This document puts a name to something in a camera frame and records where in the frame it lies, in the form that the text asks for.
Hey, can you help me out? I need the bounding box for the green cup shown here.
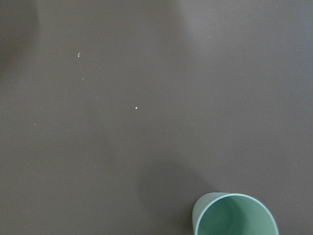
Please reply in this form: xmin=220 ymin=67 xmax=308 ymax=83
xmin=192 ymin=192 xmax=279 ymax=235

